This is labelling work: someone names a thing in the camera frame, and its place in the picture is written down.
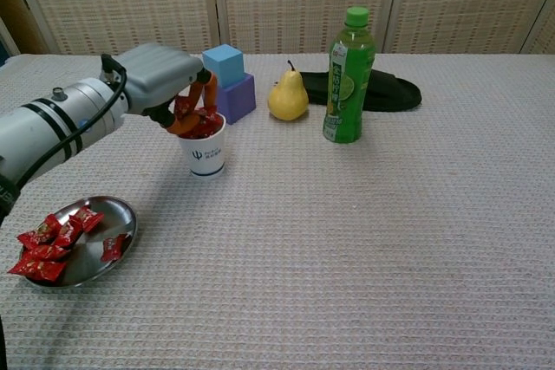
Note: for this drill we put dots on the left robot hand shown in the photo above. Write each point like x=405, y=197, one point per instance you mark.
x=160, y=71

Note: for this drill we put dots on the red candy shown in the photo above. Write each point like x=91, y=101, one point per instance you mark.
x=199, y=131
x=66, y=235
x=37, y=269
x=45, y=252
x=182, y=105
x=31, y=238
x=212, y=121
x=48, y=226
x=113, y=248
x=89, y=217

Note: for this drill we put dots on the light blue foam cube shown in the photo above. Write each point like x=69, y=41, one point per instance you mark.
x=227, y=64

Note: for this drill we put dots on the purple foam cube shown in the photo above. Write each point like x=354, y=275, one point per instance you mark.
x=238, y=99

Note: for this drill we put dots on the white paper cup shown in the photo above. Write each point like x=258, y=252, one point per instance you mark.
x=208, y=157

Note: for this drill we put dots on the yellow pear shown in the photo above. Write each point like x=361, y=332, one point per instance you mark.
x=288, y=101

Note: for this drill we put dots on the round metal plate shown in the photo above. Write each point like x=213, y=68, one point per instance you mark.
x=115, y=218

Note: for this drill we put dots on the brown wooden screen panel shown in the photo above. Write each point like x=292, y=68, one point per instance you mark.
x=17, y=10

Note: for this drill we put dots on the green drink bottle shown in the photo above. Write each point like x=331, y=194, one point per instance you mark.
x=347, y=97

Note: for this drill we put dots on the black slipper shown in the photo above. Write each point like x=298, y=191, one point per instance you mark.
x=390, y=92

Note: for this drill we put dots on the white woven tablecloth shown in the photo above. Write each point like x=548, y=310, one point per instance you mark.
x=347, y=235

